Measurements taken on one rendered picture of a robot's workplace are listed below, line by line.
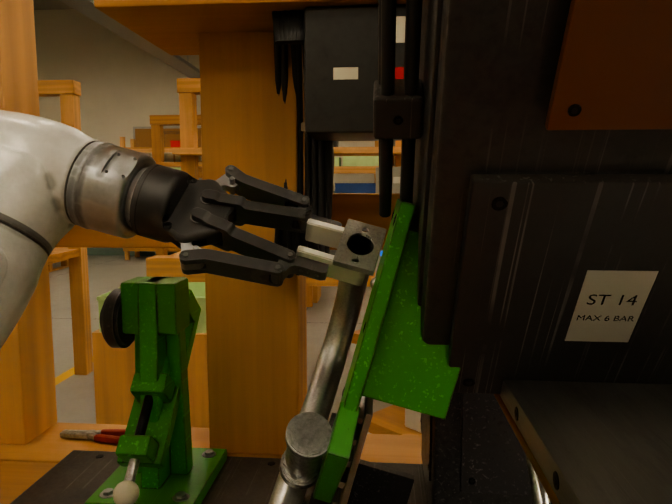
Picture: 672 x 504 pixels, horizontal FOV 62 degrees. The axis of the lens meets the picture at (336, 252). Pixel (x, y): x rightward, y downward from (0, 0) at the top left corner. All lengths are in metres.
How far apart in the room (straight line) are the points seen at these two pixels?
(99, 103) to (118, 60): 0.88
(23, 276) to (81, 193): 0.09
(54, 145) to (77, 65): 11.51
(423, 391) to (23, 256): 0.38
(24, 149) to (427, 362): 0.42
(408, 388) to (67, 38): 11.97
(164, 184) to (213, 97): 0.30
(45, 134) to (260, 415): 0.50
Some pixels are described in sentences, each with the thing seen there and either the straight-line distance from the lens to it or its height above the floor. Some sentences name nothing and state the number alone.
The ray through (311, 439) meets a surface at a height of 1.08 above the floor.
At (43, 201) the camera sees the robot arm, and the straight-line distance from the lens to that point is 0.60.
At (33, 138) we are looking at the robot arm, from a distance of 0.62.
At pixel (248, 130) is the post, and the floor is 1.36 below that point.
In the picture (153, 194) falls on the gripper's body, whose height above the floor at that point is 1.28.
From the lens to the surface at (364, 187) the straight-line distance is 7.42.
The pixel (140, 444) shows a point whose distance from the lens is 0.71.
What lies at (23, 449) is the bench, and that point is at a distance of 1.04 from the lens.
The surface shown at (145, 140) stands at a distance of 11.36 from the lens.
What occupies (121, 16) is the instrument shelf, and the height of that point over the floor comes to 1.50.
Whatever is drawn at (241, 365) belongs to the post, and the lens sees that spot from 0.87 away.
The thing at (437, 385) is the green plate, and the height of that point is 1.13.
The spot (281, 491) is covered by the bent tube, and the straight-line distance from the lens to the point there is 0.56.
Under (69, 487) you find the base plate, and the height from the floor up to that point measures 0.90.
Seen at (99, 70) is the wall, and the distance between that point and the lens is 11.90.
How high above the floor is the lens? 1.28
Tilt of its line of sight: 6 degrees down
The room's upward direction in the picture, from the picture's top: straight up
